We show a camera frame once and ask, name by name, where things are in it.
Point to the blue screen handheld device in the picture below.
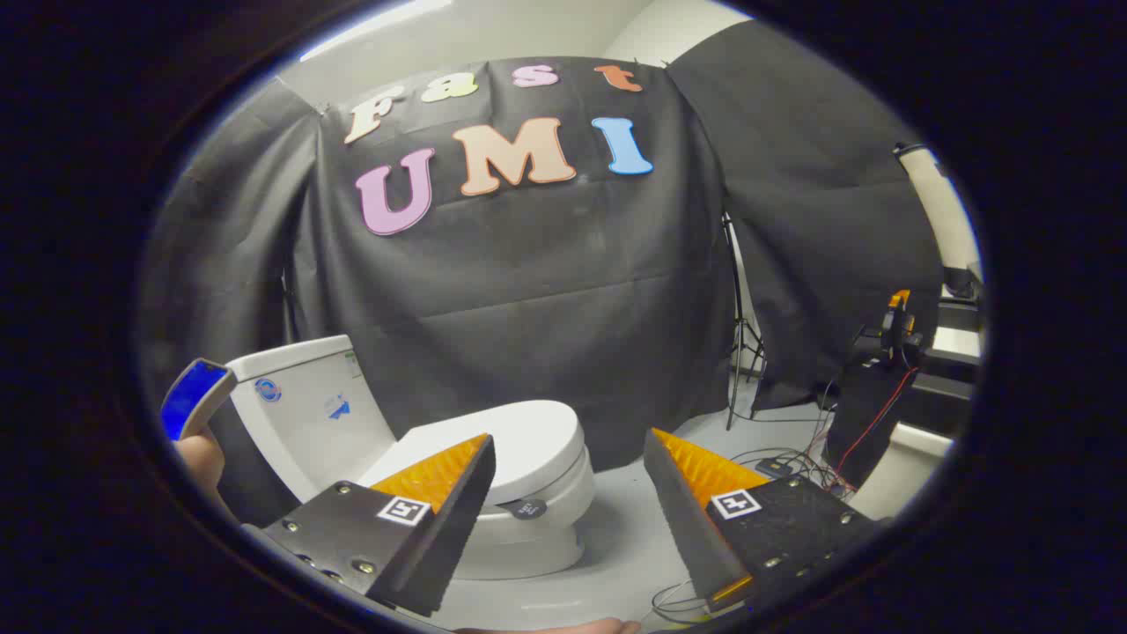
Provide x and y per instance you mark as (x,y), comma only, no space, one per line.
(192,398)

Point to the small black adapter box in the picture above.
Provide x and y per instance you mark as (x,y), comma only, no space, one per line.
(773,468)

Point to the orange and black gripper tool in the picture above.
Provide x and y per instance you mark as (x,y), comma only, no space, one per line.
(898,330)

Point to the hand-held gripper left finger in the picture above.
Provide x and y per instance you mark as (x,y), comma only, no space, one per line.
(458,511)

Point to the white cylindrical pole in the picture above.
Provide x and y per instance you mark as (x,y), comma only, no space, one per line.
(942,207)

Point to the white toilet lid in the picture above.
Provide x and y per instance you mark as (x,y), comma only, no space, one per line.
(528,440)

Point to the black backdrop cloth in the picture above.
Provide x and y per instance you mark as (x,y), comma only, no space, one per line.
(528,291)
(810,202)

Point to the black tripod light stand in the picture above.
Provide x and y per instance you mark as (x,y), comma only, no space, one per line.
(738,291)

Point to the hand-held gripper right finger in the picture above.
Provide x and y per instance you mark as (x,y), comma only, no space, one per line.
(678,511)

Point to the white toilet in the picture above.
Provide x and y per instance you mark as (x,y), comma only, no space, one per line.
(308,414)

